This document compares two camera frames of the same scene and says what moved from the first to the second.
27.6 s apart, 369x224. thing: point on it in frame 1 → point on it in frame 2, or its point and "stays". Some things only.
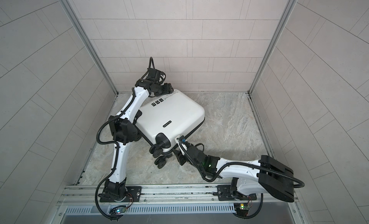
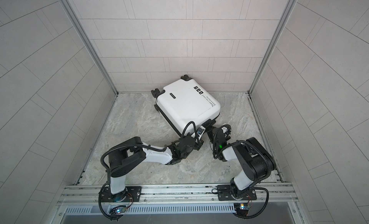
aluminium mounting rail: (266, 194) stays
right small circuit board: (241, 208) stays
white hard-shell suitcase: (166, 118) → (185, 105)
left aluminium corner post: (87, 38) stays
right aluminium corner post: (286, 15) stays
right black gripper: (179, 156) → (210, 132)
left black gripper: (167, 90) → (199, 145)
